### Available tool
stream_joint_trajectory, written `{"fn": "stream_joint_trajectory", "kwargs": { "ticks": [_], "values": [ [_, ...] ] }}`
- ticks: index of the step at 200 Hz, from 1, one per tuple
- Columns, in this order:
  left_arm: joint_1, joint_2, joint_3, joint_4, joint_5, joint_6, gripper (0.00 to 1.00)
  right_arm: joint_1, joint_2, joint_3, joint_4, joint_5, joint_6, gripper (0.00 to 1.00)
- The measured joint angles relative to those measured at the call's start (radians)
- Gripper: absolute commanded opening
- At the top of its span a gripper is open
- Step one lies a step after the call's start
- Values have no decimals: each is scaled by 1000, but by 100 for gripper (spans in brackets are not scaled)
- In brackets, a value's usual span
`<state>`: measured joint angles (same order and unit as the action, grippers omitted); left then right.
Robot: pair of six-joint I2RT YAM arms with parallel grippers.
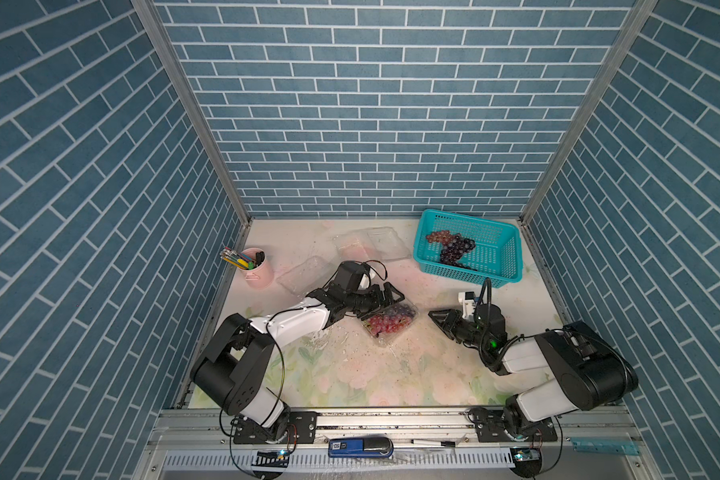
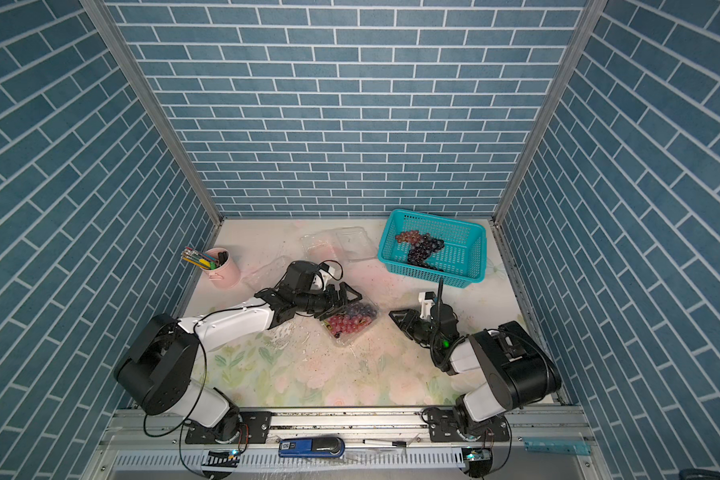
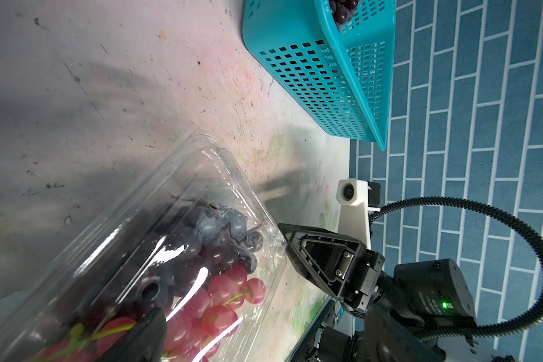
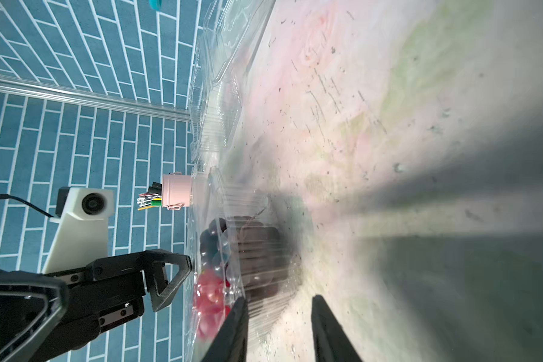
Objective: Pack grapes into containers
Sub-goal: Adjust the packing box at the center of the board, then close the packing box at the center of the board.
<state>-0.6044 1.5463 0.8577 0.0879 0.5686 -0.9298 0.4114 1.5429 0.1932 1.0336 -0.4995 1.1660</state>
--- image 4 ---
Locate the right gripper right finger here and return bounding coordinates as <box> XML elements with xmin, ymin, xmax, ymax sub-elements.
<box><xmin>311</xmin><ymin>294</ymin><xmax>362</xmax><ymax>362</ymax></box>

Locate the red grape bunch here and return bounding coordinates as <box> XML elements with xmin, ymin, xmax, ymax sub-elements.
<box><xmin>193</xmin><ymin>269</ymin><xmax>231</xmax><ymax>340</ymax></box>

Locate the clear clamshell container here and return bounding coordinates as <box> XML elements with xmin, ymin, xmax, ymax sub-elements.
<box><xmin>189</xmin><ymin>1</ymin><xmax>275</xmax><ymax>164</ymax></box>
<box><xmin>183</xmin><ymin>167</ymin><xmax>299</xmax><ymax>361</ymax></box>

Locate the teal plastic basket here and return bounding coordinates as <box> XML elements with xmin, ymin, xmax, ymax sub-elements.
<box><xmin>149</xmin><ymin>0</ymin><xmax>162</xmax><ymax>11</ymax></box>

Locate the pink pen cup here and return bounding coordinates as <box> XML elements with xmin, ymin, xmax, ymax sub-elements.
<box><xmin>161</xmin><ymin>173</ymin><xmax>192</xmax><ymax>211</ymax></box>

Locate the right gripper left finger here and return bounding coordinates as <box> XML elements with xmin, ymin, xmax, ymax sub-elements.
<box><xmin>202</xmin><ymin>297</ymin><xmax>249</xmax><ymax>362</ymax></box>

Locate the dark purple grape bunch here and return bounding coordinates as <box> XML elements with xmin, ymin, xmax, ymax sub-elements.
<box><xmin>199</xmin><ymin>217</ymin><xmax>288</xmax><ymax>302</ymax></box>

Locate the coloured pens bundle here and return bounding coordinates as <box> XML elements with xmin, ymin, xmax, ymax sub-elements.
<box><xmin>137</xmin><ymin>182</ymin><xmax>162</xmax><ymax>211</ymax></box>

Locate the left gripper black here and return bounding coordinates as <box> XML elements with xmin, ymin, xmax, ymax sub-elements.
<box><xmin>0</xmin><ymin>249</ymin><xmax>192</xmax><ymax>361</ymax></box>

